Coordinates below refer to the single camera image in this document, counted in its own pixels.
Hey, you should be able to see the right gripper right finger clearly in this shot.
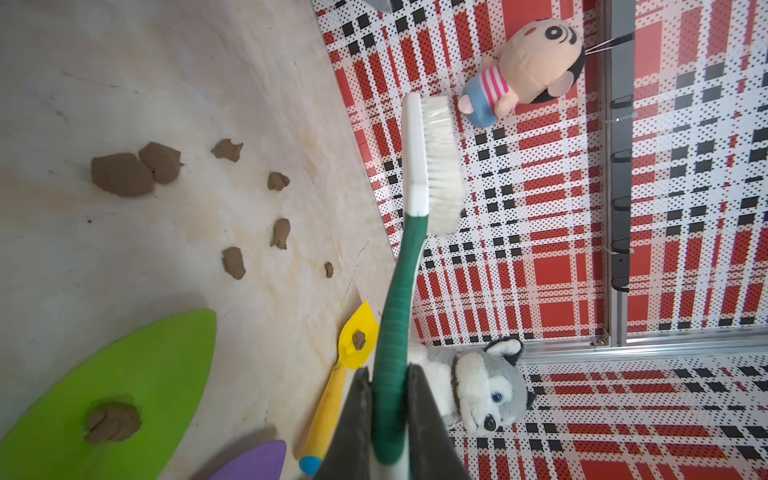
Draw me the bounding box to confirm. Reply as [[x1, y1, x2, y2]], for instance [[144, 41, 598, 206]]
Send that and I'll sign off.
[[406, 364, 470, 480]]

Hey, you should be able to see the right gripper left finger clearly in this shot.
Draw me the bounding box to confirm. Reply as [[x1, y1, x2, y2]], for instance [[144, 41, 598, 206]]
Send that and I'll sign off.
[[314, 367, 373, 480]]

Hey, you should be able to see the green white scrub brush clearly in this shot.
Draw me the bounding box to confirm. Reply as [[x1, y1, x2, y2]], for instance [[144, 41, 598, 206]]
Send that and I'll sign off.
[[371, 92, 467, 479]]

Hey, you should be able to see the purple pointed trowel rightmost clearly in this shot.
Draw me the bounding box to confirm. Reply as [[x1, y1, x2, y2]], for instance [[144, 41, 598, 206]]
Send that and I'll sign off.
[[209, 440, 287, 480]]

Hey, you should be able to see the soil clump on table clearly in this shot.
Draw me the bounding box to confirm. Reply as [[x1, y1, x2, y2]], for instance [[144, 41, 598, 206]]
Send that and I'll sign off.
[[91, 153, 154, 197]]

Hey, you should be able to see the husky plush toy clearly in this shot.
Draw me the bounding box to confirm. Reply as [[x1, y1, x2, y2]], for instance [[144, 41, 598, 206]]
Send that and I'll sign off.
[[408, 337, 536, 436]]

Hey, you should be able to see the cartoon boy plush doll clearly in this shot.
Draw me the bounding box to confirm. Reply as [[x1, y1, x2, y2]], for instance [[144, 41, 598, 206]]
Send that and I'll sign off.
[[457, 18, 586, 128]]

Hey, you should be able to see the green pointed trowel yellow handle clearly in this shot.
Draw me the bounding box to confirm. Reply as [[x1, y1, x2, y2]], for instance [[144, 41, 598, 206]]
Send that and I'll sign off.
[[1, 309, 217, 479]]

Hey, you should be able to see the black hook rail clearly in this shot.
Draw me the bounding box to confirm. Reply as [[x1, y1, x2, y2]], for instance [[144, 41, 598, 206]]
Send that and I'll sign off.
[[603, 1, 636, 347]]

